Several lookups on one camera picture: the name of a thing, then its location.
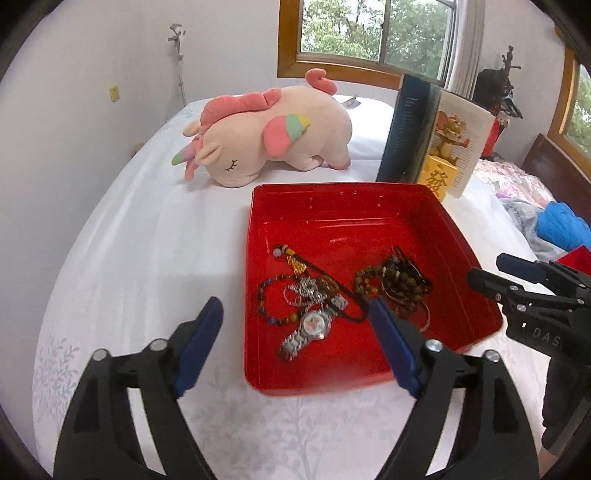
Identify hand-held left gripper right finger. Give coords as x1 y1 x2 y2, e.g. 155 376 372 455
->
368 296 541 480

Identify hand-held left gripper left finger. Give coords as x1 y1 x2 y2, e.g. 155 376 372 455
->
53 296 225 480

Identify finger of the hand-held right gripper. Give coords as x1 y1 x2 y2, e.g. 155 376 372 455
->
496 253 561 284
467 268 583 315

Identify wide silver bangle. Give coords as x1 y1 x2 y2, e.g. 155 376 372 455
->
385 288 433 334

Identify brown bead bracelets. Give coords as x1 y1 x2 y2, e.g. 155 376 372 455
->
381 249 433 319

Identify multicoloured bead bracelet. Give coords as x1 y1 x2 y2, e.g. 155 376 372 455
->
256 274 305 326

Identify amber and black bead bracelet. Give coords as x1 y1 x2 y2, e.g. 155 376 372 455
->
355 267 385 297

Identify silver wristwatch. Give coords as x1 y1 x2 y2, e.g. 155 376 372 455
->
278 308 349 361

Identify red plastic box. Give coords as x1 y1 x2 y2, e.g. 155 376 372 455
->
244 183 503 398

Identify person's right hand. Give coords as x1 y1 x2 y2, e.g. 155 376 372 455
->
541 353 591 450

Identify grey cloth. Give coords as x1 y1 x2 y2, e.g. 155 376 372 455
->
501 198 568 259

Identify small red carton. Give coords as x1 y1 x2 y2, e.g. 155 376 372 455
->
556 246 591 274

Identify blue cloth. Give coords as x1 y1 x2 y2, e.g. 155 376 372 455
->
536 202 591 252

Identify pink floral bedding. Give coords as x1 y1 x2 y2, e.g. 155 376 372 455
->
475 159 555 208

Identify dark wooden headboard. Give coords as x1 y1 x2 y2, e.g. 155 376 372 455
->
522 134 591 204

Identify mouse figurine on yellow block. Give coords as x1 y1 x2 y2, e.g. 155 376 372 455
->
418 111 472 201

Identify red hanging bag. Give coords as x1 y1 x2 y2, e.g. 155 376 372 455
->
485 116 505 158

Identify open standing book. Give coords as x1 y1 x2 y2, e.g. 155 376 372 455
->
376 74 497 199

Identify narrow wooden framed window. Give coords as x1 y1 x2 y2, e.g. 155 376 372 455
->
549 28 591 158

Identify coat rack with dark clothes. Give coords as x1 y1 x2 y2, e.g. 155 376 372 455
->
475 45 525 130

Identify pink unicorn plush toy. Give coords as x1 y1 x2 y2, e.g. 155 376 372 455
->
171 68 354 188

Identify white curtain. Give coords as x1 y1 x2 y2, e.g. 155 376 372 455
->
445 0 485 100

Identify metal wall hook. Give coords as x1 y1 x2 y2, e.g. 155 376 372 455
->
168 23 188 104

